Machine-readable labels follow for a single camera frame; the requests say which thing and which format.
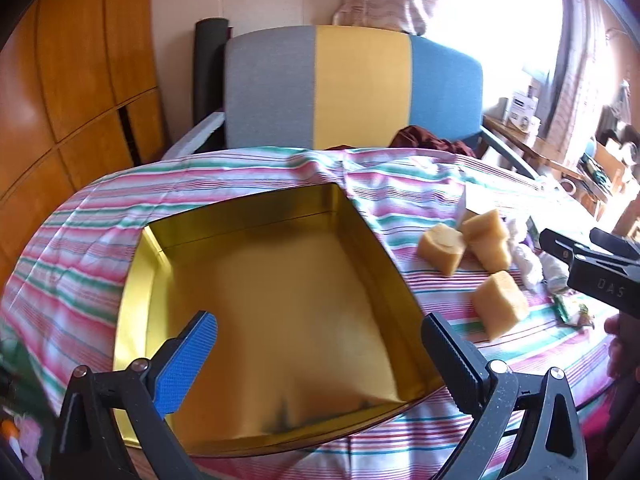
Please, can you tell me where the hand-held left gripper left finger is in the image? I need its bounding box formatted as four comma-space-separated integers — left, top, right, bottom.
47, 310, 221, 480

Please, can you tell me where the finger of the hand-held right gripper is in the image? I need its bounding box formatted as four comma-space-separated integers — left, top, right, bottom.
539, 228, 640, 320
590, 227, 640, 261

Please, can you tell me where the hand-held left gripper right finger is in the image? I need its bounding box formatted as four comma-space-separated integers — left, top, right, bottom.
421, 312, 591, 480

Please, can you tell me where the grain bar with green wrapper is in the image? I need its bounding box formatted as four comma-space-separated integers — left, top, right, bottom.
540, 252, 596, 328

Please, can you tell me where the gold square tin box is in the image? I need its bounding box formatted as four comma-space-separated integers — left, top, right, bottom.
112, 183, 446, 458

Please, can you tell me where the person's right hand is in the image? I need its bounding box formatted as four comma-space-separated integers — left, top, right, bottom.
604, 312, 640, 386

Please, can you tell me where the cardboard box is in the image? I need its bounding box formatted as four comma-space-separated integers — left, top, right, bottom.
592, 137, 631, 181

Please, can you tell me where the wooden side desk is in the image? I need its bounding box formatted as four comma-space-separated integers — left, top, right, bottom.
482, 115, 616, 221

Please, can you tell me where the white printed box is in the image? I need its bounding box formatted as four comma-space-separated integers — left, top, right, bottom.
507, 91, 542, 133

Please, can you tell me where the striped tablecloth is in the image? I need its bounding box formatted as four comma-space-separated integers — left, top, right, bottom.
0, 146, 640, 480

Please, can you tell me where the green bag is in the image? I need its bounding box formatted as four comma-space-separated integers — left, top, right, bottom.
0, 340, 51, 406

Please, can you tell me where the maroon cloth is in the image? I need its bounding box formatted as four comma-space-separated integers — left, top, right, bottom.
390, 125, 478, 158

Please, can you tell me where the window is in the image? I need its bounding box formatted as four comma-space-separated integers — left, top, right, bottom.
435, 0, 566, 86

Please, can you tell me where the grey yellow blue chair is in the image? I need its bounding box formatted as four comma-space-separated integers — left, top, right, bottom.
162, 25, 541, 181

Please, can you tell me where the wooden wardrobe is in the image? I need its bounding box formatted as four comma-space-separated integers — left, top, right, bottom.
0, 0, 168, 271

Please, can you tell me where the black rolled mat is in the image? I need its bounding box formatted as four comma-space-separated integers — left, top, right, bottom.
194, 17, 232, 126

